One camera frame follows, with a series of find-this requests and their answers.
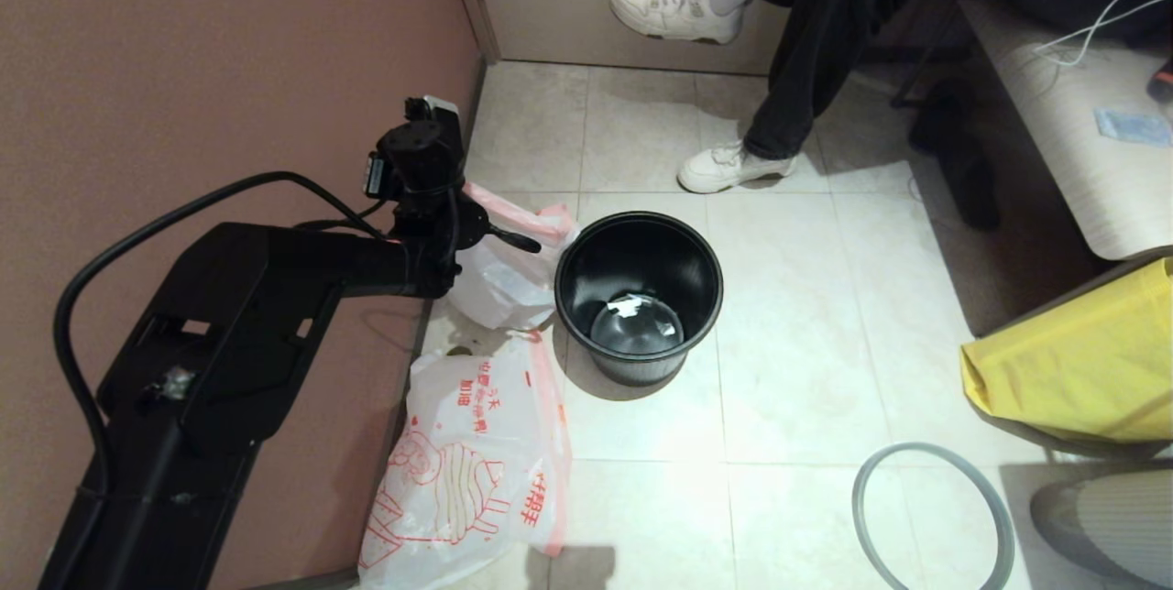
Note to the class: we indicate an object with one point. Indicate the black round trash bin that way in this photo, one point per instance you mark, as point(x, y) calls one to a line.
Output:
point(696, 297)

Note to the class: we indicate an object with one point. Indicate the black trousers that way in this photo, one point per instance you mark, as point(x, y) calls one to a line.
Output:
point(825, 22)

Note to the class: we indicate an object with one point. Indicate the white red-printed plastic bag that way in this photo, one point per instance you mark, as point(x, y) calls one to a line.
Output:
point(458, 480)

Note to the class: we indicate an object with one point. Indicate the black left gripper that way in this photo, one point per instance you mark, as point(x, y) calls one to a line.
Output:
point(440, 242)

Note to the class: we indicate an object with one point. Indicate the clear plastic wrapper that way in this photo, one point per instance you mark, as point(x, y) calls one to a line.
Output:
point(1134, 127)

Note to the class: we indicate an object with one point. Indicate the black slippers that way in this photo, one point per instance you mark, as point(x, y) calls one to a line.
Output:
point(962, 178)

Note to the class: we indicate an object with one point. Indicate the thin dark metal rod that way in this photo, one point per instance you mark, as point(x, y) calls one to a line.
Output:
point(917, 68)

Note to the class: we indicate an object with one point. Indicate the white garbage bag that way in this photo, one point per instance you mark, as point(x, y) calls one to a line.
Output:
point(504, 288)

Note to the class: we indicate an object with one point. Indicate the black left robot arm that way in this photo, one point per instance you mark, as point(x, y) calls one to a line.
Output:
point(229, 343)

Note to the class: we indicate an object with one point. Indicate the yellow fabric bag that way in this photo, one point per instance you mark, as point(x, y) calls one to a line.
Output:
point(1081, 370)

